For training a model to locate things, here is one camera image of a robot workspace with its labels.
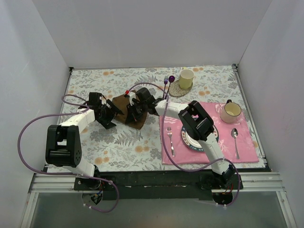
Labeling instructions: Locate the aluminium front rail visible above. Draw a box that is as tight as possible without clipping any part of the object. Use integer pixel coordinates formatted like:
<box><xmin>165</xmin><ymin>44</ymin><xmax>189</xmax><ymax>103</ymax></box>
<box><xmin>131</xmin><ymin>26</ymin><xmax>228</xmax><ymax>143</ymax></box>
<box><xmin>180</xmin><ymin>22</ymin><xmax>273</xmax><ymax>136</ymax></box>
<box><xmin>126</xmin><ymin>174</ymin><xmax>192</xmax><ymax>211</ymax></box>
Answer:
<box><xmin>29</xmin><ymin>172</ymin><xmax>285</xmax><ymax>193</ymax></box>

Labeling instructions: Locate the floral tablecloth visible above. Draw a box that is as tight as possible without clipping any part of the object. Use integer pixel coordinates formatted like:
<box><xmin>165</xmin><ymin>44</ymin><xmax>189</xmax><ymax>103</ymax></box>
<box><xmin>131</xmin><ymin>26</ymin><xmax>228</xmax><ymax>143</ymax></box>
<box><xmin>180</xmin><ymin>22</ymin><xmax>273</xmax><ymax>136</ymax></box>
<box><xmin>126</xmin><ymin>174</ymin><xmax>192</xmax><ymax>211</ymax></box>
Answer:
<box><xmin>60</xmin><ymin>66</ymin><xmax>266</xmax><ymax>172</ymax></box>

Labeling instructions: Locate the white plate green rim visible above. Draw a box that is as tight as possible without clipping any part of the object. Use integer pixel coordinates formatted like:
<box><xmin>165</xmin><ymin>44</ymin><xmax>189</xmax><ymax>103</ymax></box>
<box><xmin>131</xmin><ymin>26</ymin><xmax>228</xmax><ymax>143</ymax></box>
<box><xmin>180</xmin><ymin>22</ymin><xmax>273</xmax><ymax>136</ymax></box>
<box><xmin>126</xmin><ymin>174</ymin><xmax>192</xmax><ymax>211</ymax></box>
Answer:
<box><xmin>181</xmin><ymin>126</ymin><xmax>211</xmax><ymax>152</ymax></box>

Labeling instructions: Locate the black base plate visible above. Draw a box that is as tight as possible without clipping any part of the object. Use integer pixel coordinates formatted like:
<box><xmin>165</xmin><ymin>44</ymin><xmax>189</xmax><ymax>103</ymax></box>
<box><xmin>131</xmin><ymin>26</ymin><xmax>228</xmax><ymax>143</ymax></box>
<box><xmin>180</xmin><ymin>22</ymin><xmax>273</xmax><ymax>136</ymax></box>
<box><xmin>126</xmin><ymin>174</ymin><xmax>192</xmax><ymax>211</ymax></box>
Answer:
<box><xmin>74</xmin><ymin>170</ymin><xmax>243</xmax><ymax>200</ymax></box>

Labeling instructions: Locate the purple plastic fork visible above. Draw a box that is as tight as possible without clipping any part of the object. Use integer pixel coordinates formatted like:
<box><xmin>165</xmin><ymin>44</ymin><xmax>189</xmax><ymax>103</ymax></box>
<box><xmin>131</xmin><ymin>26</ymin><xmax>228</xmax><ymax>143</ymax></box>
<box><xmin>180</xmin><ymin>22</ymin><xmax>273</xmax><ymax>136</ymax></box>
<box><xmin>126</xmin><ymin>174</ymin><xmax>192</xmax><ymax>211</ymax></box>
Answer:
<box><xmin>162</xmin><ymin>76</ymin><xmax>169</xmax><ymax>99</ymax></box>

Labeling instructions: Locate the purple plastic spoon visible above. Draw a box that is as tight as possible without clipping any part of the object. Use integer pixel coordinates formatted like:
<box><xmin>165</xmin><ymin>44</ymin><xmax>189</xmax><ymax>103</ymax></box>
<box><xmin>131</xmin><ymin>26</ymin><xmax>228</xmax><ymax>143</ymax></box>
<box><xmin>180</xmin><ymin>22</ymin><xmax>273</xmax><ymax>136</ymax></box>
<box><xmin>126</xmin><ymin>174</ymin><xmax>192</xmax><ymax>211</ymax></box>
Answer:
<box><xmin>168</xmin><ymin>75</ymin><xmax>175</xmax><ymax>86</ymax></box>

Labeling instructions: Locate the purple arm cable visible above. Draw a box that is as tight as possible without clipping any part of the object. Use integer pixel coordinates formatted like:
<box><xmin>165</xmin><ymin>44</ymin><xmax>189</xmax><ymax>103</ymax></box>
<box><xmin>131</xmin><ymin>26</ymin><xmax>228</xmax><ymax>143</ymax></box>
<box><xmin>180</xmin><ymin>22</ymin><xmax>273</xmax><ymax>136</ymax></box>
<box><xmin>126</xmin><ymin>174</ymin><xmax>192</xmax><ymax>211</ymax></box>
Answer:
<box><xmin>17</xmin><ymin>94</ymin><xmax>120</xmax><ymax>213</ymax></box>
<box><xmin>127</xmin><ymin>82</ymin><xmax>240</xmax><ymax>207</ymax></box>

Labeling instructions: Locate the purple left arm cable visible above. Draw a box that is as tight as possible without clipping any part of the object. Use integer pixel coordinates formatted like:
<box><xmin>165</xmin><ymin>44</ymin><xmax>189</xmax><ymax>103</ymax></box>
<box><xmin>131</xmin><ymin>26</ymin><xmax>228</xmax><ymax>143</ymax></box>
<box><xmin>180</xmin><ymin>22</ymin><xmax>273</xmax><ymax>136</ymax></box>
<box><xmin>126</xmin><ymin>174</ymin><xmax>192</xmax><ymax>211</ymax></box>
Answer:
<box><xmin>17</xmin><ymin>94</ymin><xmax>120</xmax><ymax>213</ymax></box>

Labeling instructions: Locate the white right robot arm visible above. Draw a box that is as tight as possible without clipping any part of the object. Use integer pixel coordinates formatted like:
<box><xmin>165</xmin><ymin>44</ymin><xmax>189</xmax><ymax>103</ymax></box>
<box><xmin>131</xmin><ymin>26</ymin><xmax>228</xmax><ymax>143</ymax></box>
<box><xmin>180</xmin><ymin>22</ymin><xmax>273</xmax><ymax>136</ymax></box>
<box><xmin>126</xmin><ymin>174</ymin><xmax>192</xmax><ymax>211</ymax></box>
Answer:
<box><xmin>124</xmin><ymin>87</ymin><xmax>241</xmax><ymax>190</ymax></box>

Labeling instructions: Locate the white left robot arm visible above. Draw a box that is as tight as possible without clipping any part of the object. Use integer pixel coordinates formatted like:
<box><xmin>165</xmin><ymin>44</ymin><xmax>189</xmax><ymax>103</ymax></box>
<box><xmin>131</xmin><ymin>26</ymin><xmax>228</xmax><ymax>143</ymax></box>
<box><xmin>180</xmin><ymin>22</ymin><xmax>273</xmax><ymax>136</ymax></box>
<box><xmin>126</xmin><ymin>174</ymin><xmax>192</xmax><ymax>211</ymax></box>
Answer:
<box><xmin>46</xmin><ymin>92</ymin><xmax>123</xmax><ymax>190</ymax></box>

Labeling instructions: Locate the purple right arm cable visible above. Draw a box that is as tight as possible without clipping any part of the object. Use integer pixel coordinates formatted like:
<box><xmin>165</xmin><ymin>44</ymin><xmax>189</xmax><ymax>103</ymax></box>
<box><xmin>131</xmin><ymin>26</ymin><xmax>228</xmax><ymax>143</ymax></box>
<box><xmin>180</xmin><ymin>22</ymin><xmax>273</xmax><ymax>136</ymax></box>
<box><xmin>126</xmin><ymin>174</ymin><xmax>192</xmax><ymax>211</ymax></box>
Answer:
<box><xmin>127</xmin><ymin>82</ymin><xmax>240</xmax><ymax>207</ymax></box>

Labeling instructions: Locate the speckled round coaster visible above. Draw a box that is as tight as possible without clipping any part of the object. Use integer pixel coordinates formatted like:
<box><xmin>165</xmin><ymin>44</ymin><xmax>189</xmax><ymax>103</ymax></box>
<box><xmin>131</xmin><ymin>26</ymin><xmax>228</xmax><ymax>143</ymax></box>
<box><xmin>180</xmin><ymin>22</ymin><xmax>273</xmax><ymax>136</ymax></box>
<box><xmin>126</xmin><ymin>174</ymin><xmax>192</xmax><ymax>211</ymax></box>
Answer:
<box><xmin>168</xmin><ymin>80</ymin><xmax>193</xmax><ymax>97</ymax></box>

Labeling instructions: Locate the silver metal fork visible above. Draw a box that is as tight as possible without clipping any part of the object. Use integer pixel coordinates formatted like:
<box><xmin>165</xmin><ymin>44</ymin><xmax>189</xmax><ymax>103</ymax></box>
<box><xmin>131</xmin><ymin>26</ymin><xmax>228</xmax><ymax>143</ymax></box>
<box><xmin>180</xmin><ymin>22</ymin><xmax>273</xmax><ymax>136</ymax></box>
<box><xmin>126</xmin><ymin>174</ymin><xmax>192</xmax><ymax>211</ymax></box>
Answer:
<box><xmin>167</xmin><ymin>126</ymin><xmax>175</xmax><ymax>157</ymax></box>

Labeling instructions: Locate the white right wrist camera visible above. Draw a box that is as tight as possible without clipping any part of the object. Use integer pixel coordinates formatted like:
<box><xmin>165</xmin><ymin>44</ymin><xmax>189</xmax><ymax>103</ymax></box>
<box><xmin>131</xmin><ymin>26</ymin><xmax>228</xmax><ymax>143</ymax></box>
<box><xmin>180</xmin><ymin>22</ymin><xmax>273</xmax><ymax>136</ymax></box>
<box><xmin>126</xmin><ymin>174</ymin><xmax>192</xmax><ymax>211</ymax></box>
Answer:
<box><xmin>124</xmin><ymin>90</ymin><xmax>136</xmax><ymax>105</ymax></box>

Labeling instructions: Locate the brown cloth napkin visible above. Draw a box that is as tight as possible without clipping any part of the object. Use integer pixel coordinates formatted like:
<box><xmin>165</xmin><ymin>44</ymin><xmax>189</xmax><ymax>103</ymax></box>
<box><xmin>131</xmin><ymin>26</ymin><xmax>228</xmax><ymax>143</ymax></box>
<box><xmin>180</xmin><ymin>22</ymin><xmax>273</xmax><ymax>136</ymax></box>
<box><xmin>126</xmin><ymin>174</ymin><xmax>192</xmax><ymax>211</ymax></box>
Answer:
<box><xmin>112</xmin><ymin>90</ymin><xmax>144</xmax><ymax>130</ymax></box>

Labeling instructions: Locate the pink floral placemat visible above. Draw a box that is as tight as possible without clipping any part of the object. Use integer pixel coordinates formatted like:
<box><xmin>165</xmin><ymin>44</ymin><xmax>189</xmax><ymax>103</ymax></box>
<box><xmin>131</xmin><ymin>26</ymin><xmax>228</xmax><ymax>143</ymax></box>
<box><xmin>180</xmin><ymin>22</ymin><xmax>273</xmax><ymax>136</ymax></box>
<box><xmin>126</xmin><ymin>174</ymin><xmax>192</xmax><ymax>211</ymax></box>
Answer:
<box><xmin>159</xmin><ymin>102</ymin><xmax>258</xmax><ymax>164</ymax></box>

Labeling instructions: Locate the silver metal spoon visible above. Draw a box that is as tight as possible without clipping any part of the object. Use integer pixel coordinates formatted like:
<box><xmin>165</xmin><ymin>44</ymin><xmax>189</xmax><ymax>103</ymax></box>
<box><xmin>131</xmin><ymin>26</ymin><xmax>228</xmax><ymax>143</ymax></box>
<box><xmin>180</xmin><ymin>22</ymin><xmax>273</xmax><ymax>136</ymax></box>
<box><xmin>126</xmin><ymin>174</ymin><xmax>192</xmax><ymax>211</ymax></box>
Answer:
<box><xmin>231</xmin><ymin>128</ymin><xmax>240</xmax><ymax>160</ymax></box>

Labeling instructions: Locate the cream mug dark rim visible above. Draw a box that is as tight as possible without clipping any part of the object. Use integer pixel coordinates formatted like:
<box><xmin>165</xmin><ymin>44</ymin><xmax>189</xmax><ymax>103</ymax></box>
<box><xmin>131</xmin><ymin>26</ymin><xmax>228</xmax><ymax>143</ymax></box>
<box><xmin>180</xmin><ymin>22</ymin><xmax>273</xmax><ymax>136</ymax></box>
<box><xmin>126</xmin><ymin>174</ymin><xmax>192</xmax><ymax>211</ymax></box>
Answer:
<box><xmin>220</xmin><ymin>99</ymin><xmax>242</xmax><ymax>124</ymax></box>

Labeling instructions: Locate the pale yellow cup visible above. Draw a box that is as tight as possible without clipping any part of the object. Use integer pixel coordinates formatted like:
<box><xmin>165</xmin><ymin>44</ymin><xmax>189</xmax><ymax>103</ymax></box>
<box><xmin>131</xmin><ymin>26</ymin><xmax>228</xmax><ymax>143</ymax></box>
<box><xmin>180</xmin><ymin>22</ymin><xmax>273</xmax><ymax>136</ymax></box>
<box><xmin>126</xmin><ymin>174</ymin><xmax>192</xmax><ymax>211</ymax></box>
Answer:
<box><xmin>179</xmin><ymin>69</ymin><xmax>194</xmax><ymax>90</ymax></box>

